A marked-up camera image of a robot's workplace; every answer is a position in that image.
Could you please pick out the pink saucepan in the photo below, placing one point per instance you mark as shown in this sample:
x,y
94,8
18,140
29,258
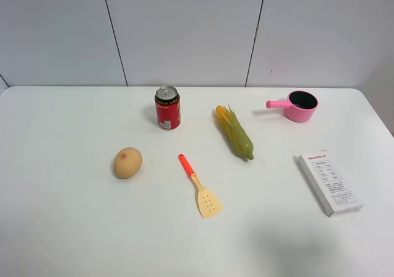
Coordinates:
x,y
298,107

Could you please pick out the corn cob with husk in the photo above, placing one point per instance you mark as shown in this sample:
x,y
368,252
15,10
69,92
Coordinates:
x,y
234,132

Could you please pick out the white cardboard box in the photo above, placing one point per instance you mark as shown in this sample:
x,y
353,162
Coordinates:
x,y
334,193

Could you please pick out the orange handled slotted spatula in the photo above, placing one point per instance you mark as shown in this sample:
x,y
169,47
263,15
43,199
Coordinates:
x,y
208,204

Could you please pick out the brown potato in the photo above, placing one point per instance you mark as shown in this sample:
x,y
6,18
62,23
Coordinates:
x,y
127,163

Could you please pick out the red soda can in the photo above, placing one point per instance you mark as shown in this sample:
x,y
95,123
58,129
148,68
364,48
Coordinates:
x,y
167,101

